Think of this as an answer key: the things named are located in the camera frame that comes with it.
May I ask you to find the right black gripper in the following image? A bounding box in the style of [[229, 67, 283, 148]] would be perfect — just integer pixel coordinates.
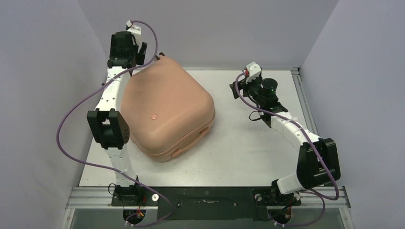
[[231, 74, 266, 106]]

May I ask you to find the pink hard-shell suitcase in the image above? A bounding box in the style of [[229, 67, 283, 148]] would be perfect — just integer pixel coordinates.
[[120, 54, 215, 162]]

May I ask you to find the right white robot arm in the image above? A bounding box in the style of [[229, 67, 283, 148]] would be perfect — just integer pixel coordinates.
[[230, 77, 341, 204]]

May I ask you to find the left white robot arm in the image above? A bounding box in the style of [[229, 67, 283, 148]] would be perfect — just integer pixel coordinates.
[[86, 31, 145, 206]]

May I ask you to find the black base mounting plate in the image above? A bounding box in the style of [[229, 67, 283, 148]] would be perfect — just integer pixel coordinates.
[[109, 187, 301, 225]]

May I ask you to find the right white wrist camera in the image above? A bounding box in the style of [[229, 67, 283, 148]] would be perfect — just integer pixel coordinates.
[[245, 62, 262, 84]]

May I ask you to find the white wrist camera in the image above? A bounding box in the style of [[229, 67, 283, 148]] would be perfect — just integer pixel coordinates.
[[245, 62, 262, 84], [126, 21, 142, 45]]

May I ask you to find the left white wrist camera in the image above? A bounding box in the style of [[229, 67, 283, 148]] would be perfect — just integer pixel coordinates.
[[126, 21, 142, 45]]

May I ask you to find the aluminium frame rail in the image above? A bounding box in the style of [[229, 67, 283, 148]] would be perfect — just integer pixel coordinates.
[[61, 186, 354, 229]]

